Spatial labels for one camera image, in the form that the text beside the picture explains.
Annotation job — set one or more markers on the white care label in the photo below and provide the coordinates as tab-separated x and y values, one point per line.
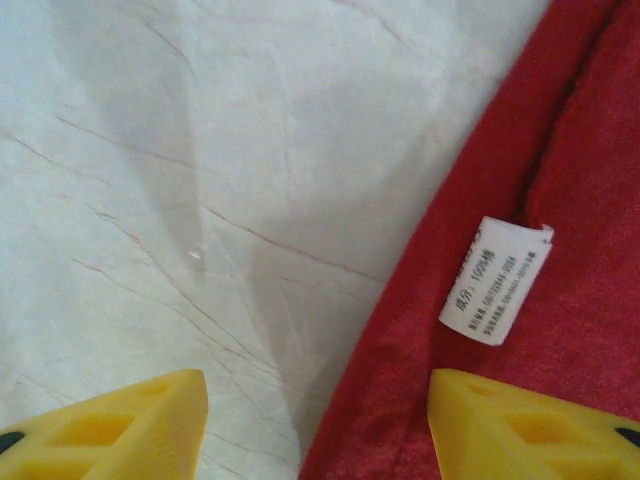
495	280

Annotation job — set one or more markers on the red t-shirt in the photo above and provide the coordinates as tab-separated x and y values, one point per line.
575	150

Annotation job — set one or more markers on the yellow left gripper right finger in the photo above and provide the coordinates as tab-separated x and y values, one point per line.
525	440

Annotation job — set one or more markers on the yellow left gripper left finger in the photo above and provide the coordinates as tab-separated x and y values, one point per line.
100	440

